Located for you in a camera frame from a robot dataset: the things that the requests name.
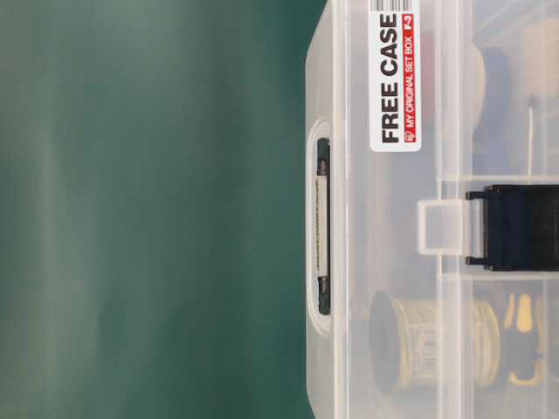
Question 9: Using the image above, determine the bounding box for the translucent plastic tool box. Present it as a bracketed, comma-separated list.
[305, 1, 558, 418]

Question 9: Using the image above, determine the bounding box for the yellow black tool inside box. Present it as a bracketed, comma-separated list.
[503, 292, 546, 388]

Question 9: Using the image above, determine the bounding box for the double-ended screwdriver bit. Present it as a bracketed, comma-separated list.
[315, 138, 330, 315]

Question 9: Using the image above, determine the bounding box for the white Free Case label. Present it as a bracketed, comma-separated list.
[367, 1, 422, 153]

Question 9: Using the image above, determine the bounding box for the black gripper finger on latch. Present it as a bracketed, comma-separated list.
[465, 184, 558, 271]

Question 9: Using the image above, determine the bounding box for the solder wire spool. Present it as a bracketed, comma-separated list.
[369, 292, 501, 394]

